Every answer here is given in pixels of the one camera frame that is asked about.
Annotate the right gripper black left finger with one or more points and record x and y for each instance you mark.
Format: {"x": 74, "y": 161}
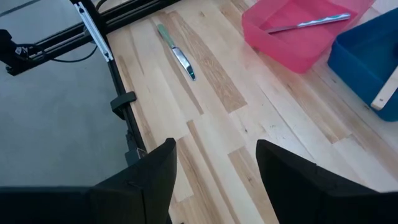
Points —
{"x": 149, "y": 193}

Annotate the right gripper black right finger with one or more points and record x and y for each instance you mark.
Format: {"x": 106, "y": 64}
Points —
{"x": 295, "y": 193}

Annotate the blue plastic bin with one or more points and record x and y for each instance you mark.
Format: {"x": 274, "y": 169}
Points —
{"x": 357, "y": 68}

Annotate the pink translucent plastic bin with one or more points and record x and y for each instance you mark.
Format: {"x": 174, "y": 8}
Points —
{"x": 295, "y": 49}

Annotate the black table edge bracket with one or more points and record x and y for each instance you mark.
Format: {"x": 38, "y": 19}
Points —
{"x": 135, "y": 155}
{"x": 122, "y": 102}

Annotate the black aluminium table frame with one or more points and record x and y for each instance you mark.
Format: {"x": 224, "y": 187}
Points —
{"x": 116, "y": 77}

